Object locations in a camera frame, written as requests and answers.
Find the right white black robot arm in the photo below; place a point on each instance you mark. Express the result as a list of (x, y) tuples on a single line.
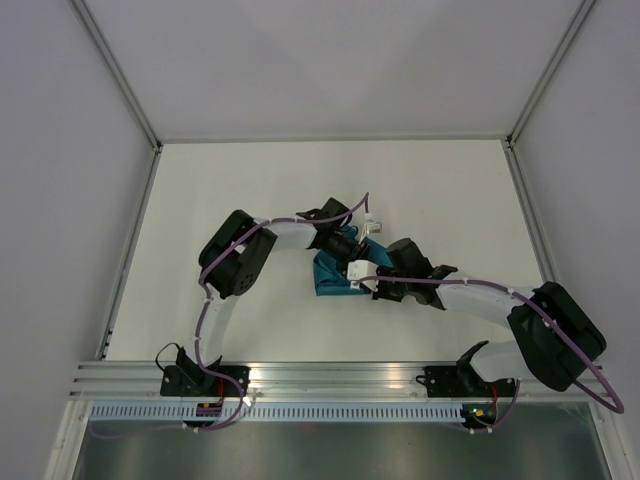
[(552, 335)]

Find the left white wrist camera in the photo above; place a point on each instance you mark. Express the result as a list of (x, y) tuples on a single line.
[(370, 226)]

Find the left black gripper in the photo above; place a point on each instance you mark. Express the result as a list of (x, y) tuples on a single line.
[(355, 252)]

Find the teal cloth napkin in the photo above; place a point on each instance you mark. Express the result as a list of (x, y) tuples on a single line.
[(329, 276)]

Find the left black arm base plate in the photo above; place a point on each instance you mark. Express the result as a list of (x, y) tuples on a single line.
[(176, 384)]

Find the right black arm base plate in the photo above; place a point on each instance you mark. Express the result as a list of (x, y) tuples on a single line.
[(447, 381)]

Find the aluminium frame post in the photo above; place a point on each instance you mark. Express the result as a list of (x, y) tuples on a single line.
[(87, 20), (572, 31)]

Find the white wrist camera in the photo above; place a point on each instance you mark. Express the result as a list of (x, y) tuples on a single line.
[(370, 226), (362, 274)]

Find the aluminium front rail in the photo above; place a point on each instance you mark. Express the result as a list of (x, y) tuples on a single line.
[(280, 381)]

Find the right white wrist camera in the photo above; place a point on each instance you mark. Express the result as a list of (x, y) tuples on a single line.
[(362, 274)]

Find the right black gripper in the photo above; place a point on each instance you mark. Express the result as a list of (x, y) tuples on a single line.
[(381, 294)]

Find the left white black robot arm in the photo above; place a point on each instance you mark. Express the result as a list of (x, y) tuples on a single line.
[(232, 260)]

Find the right aluminium frame post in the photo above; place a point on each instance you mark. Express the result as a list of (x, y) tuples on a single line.
[(572, 31)]

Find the left aluminium frame post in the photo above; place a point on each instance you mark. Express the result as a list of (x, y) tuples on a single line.
[(87, 20)]

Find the white slotted cable duct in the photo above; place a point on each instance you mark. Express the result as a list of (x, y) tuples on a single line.
[(303, 412)]

